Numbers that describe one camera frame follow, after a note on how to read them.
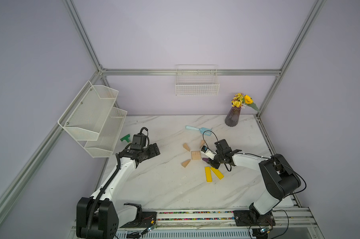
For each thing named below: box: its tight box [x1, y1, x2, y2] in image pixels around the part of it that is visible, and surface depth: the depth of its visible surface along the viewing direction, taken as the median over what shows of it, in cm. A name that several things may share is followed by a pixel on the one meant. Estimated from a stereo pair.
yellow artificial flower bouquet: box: [231, 92, 261, 113], surface depth 97 cm
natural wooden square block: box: [190, 150, 202, 160], surface depth 99 cm
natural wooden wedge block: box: [180, 158, 191, 168], surface depth 95 cm
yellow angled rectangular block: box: [210, 166, 225, 180], surface depth 90 cm
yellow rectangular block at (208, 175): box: [204, 166, 213, 183], surface depth 90 cm
